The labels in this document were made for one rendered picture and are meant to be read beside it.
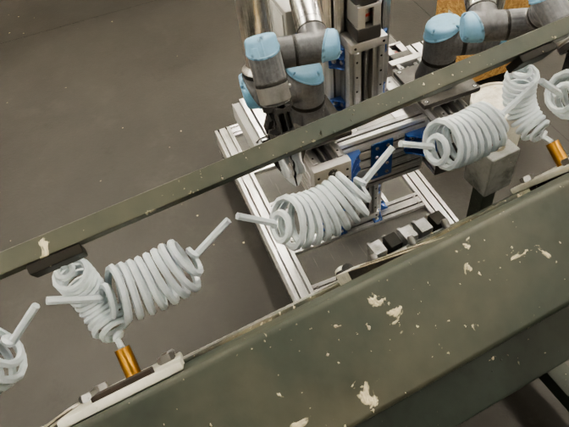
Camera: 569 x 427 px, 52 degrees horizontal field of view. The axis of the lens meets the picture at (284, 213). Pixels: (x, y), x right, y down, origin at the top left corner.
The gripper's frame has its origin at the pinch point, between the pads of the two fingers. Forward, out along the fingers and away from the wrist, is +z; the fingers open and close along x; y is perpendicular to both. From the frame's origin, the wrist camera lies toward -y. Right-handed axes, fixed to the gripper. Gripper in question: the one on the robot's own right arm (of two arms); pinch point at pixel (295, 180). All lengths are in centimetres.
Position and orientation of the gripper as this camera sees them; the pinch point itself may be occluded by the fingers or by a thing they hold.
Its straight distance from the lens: 143.6
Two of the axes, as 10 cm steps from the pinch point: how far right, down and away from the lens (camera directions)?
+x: 9.3, -3.3, 1.7
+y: 2.7, 3.1, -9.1
